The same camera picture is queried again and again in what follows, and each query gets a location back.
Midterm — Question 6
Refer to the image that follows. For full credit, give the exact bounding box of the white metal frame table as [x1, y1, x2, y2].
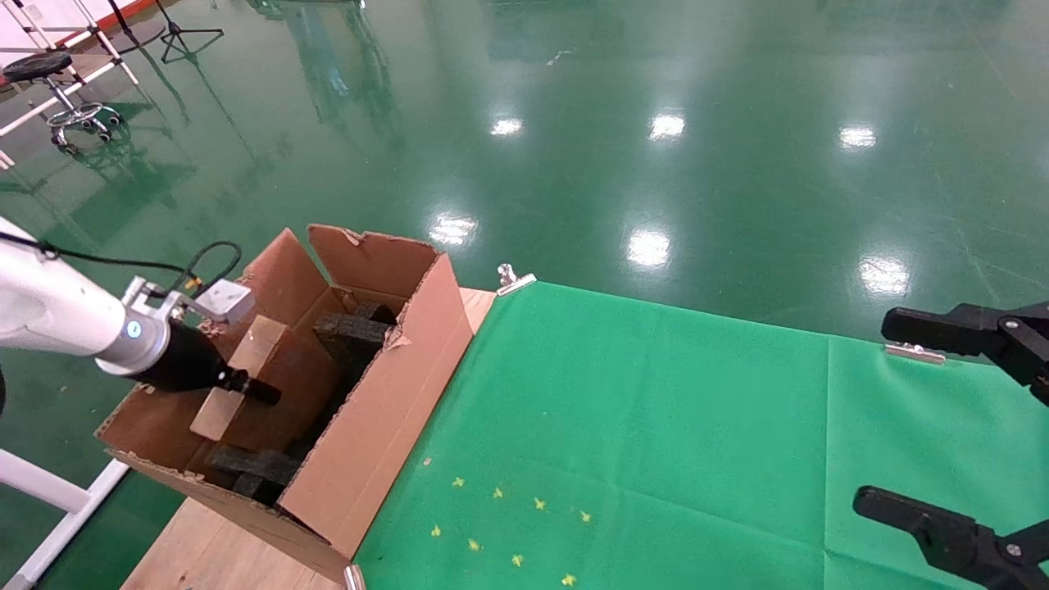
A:
[0, 0, 140, 169]

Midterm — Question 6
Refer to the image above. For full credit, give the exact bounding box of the black tripod stand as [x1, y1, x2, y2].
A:
[152, 0, 224, 65]

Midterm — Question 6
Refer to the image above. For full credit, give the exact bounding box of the black round base stand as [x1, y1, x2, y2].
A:
[105, 0, 166, 54]

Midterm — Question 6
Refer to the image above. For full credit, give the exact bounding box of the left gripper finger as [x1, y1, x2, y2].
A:
[234, 370, 282, 406]

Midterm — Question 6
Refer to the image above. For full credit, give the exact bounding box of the black foam block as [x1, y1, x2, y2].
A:
[205, 445, 302, 502]
[314, 302, 400, 386]

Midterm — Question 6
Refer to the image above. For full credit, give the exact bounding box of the black round stool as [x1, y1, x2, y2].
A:
[2, 51, 124, 157]

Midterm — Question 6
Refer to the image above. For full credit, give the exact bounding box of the small cardboard box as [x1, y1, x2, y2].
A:
[190, 315, 341, 452]

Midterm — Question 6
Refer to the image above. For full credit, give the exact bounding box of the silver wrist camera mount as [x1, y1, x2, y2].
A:
[123, 277, 255, 327]

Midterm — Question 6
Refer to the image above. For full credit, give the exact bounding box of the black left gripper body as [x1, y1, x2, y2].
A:
[131, 321, 247, 394]

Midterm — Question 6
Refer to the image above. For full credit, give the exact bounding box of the green table cloth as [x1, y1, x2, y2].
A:
[354, 280, 1049, 590]

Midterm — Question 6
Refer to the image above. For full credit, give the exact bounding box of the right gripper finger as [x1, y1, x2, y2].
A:
[851, 485, 1049, 590]
[879, 302, 1049, 408]

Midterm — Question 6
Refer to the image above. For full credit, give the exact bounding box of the white metal support frame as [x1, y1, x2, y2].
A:
[0, 449, 128, 590]

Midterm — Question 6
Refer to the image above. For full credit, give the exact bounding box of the large open cardboard carton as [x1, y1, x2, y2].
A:
[94, 223, 478, 584]

